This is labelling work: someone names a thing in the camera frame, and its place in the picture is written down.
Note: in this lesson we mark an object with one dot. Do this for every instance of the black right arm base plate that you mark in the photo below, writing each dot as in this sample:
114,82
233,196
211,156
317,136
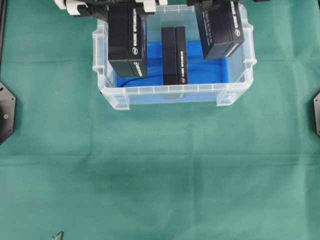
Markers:
316,105

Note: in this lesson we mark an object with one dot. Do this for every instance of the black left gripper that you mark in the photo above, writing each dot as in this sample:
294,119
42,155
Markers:
205,3

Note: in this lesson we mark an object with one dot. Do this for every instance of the blue liner in case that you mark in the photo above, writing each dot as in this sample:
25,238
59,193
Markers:
198,70

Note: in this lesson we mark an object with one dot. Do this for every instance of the clear plastic storage case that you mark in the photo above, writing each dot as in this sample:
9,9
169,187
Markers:
240,64

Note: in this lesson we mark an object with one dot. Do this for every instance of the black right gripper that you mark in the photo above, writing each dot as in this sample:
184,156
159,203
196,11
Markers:
99,9

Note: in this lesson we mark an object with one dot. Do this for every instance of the black realsense box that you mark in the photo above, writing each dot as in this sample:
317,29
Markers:
174,56
220,29
127,40

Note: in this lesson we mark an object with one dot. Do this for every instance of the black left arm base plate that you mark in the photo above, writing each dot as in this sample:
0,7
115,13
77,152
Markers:
7,113

